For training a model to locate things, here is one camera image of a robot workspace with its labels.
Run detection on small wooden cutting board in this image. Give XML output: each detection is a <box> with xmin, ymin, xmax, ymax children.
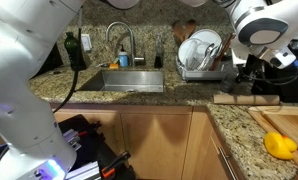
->
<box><xmin>261</xmin><ymin>110</ymin><xmax>298</xmax><ymax>162</ymax></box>

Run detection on black robot cart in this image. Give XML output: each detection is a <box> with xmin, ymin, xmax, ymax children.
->
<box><xmin>57</xmin><ymin>114</ymin><xmax>137</xmax><ymax>180</ymax></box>

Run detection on stainless steel sink basin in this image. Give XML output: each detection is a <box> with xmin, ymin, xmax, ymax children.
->
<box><xmin>77</xmin><ymin>68</ymin><xmax>166</xmax><ymax>94</ymax></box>

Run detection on metal spoons in rack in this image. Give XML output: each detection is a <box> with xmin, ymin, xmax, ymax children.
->
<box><xmin>197</xmin><ymin>43</ymin><xmax>222</xmax><ymax>72</ymax></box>

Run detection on dark green glass bottle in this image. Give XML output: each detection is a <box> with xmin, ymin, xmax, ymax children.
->
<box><xmin>64</xmin><ymin>31</ymin><xmax>88</xmax><ymax>72</ymax></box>

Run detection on shiny metal container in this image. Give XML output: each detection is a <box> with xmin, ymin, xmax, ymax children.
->
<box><xmin>288</xmin><ymin>39</ymin><xmax>298</xmax><ymax>54</ymax></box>

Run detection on yellow rubber duck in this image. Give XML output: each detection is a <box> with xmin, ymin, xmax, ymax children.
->
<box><xmin>263</xmin><ymin>132</ymin><xmax>298</xmax><ymax>162</ymax></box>

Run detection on black kitchen appliance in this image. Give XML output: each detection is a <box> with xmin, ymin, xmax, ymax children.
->
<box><xmin>32</xmin><ymin>43</ymin><xmax>64</xmax><ymax>79</ymax></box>

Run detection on brown wooden utensils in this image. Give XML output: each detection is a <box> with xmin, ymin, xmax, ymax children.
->
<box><xmin>209</xmin><ymin>33</ymin><xmax>237</xmax><ymax>72</ymax></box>

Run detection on large white plate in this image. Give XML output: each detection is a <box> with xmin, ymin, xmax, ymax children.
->
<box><xmin>189</xmin><ymin>28</ymin><xmax>223</xmax><ymax>51</ymax></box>

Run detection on wooden cabinet door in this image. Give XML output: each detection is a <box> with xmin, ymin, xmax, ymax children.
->
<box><xmin>120</xmin><ymin>112</ymin><xmax>193</xmax><ymax>180</ymax></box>
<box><xmin>53</xmin><ymin>111</ymin><xmax>127</xmax><ymax>158</ymax></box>

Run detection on orange and black clamp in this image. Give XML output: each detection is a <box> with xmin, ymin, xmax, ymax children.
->
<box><xmin>100</xmin><ymin>150</ymin><xmax>132</xmax><ymax>179</ymax></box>

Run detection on black knife block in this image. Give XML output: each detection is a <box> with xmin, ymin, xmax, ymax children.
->
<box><xmin>250</xmin><ymin>58</ymin><xmax>298</xmax><ymax>104</ymax></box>

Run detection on aluminium extrusion bar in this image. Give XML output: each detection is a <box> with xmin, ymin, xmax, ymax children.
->
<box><xmin>63</xmin><ymin>161</ymin><xmax>102</xmax><ymax>180</ymax></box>
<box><xmin>62</xmin><ymin>129</ymin><xmax>83</xmax><ymax>152</ymax></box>

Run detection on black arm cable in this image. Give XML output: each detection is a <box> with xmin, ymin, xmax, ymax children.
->
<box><xmin>52</xmin><ymin>8</ymin><xmax>84</xmax><ymax>114</ymax></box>

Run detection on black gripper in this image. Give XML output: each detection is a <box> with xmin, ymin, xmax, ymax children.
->
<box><xmin>234</xmin><ymin>54</ymin><xmax>269</xmax><ymax>85</ymax></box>

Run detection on white wall outlet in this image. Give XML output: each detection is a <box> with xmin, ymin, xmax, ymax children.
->
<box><xmin>80</xmin><ymin>33</ymin><xmax>93</xmax><ymax>53</ymax></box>

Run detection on soap pump bottle blue label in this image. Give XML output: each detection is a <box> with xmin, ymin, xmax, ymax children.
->
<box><xmin>118</xmin><ymin>44</ymin><xmax>130</xmax><ymax>69</ymax></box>

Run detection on steel drawer bar handle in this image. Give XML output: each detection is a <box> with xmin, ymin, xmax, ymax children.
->
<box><xmin>210</xmin><ymin>136</ymin><xmax>239</xmax><ymax>180</ymax></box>

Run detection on grey dish drying rack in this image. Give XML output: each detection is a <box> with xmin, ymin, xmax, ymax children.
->
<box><xmin>175</xmin><ymin>56</ymin><xmax>237</xmax><ymax>83</ymax></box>

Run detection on curved steel faucet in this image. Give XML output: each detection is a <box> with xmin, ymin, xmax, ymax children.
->
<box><xmin>105</xmin><ymin>21</ymin><xmax>147</xmax><ymax>68</ymax></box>

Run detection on wooden corner cabinet front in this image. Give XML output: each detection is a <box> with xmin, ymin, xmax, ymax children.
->
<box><xmin>182</xmin><ymin>111</ymin><xmax>239</xmax><ymax>180</ymax></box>

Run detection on wooden spoon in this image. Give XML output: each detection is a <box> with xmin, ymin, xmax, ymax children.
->
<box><xmin>184</xmin><ymin>19</ymin><xmax>197</xmax><ymax>40</ymax></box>
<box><xmin>171</xmin><ymin>21</ymin><xmax>187</xmax><ymax>47</ymax></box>

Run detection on large light wooden cutting board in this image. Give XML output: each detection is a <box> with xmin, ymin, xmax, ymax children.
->
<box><xmin>247</xmin><ymin>106</ymin><xmax>298</xmax><ymax>169</ymax></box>

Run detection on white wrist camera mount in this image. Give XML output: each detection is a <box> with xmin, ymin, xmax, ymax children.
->
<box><xmin>231</xmin><ymin>46</ymin><xmax>249</xmax><ymax>68</ymax></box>

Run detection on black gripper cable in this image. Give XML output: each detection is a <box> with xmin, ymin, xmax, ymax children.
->
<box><xmin>238</xmin><ymin>64</ymin><xmax>298</xmax><ymax>87</ymax></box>

